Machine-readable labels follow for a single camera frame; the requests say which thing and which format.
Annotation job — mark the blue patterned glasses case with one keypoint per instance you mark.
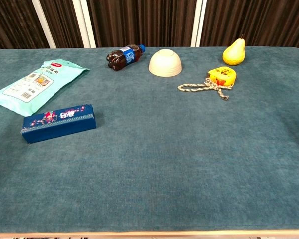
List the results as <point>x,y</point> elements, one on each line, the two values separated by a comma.
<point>59,124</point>

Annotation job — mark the teal velvet table cloth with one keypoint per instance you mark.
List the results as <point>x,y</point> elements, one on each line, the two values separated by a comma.
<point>164,149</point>

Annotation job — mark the cream ceramic bowl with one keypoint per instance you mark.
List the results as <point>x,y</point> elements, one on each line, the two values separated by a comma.
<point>165,63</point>

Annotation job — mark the small cola bottle blue label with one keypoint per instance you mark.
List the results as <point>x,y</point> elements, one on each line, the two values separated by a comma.
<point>122,57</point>

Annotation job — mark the yellow tape measure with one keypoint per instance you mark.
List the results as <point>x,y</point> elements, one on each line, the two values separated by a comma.
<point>223,76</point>

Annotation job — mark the dark brown pleated curtain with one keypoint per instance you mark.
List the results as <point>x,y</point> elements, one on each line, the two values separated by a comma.
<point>144,22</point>

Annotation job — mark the yellow pear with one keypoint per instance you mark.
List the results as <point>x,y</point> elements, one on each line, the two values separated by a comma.
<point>234,54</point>

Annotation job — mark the mint green wipes package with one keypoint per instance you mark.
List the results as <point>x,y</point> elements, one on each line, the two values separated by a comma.
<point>32,87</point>

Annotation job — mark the wide white frame post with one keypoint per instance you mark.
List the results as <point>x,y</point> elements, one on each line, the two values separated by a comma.
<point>84,23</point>
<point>198,23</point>

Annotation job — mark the thin white frame post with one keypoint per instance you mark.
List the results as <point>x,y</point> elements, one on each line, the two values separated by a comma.
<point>43,23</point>

